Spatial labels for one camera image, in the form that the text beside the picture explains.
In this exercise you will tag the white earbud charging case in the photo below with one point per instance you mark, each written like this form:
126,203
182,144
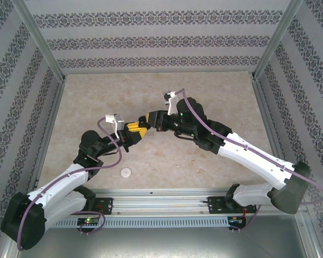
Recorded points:
126,172

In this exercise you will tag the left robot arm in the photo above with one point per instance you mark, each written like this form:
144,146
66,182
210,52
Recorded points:
62,180

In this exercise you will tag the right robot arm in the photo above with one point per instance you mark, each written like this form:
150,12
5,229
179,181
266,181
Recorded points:
253,158

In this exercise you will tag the small circuit board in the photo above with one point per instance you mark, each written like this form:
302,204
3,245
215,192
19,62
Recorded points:
88,221
235,221

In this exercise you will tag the grey sheet metal tray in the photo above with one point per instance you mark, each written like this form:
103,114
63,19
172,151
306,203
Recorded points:
161,242

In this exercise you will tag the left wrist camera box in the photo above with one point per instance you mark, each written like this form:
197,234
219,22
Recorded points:
119,122

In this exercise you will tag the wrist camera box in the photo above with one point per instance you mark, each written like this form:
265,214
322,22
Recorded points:
119,122
171,106

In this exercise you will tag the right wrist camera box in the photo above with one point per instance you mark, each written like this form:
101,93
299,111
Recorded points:
171,106

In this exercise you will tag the aluminium table side rail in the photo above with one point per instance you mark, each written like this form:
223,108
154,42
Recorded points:
263,107
50,121

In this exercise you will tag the aluminium arm base rail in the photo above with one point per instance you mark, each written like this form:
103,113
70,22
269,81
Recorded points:
161,201

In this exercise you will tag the aluminium frame post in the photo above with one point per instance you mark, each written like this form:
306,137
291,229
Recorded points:
39,40
276,40

